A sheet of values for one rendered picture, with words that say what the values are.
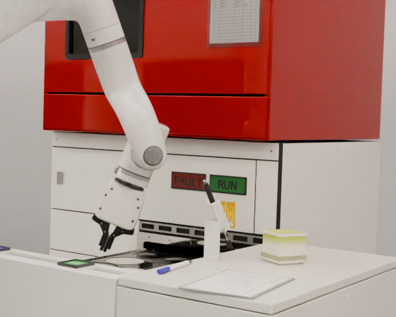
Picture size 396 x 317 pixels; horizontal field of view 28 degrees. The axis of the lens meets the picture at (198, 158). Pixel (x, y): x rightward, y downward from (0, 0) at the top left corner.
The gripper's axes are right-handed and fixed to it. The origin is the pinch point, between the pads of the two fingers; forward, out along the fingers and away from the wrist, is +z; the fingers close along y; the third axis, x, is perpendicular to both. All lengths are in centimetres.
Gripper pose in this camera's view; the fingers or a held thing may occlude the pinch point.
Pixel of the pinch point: (105, 242)
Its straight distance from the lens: 192.6
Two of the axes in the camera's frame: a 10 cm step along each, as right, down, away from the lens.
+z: -3.7, 9.3, 0.5
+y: 9.3, 3.7, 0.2
